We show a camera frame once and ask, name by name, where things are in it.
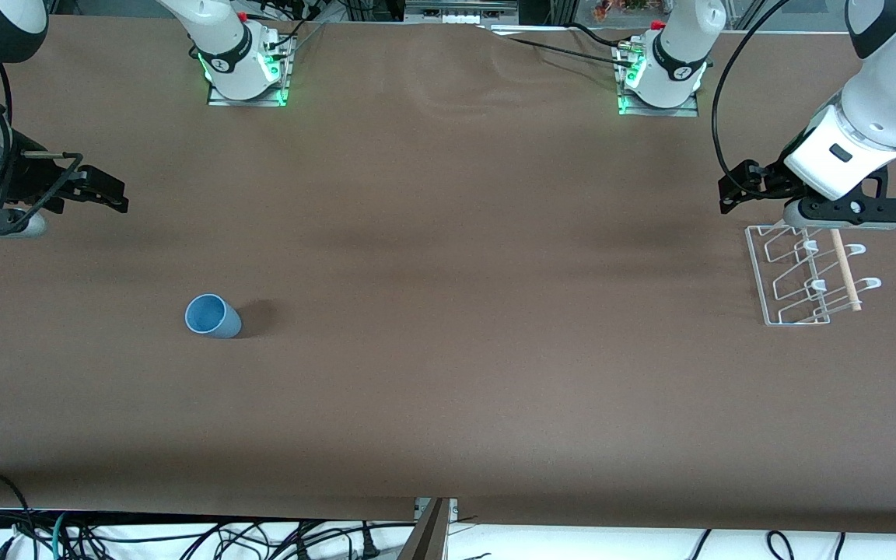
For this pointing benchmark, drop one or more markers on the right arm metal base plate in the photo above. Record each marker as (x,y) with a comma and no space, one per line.
(261,101)

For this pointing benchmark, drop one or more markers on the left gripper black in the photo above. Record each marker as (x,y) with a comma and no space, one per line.
(768,181)

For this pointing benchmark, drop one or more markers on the metal table edge bracket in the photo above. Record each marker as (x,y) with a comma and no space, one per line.
(452,509)

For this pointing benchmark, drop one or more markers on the grey power strip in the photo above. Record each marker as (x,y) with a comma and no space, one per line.
(460,15)

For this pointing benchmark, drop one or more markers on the orange background clutter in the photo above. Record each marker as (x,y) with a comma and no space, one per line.
(627,8)

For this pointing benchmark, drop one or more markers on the blue plastic cup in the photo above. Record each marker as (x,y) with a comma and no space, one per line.
(211,317)

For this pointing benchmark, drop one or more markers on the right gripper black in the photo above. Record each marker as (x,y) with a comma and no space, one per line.
(30,174)

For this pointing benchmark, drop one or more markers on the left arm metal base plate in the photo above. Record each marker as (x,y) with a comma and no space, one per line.
(681,111)

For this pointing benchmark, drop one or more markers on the brown table cover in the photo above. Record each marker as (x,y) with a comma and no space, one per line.
(448,311)

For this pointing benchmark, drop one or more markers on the brown wooden post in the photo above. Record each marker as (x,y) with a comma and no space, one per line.
(426,537)

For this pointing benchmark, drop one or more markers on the left white Franka robot arm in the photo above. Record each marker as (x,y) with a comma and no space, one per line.
(883,101)

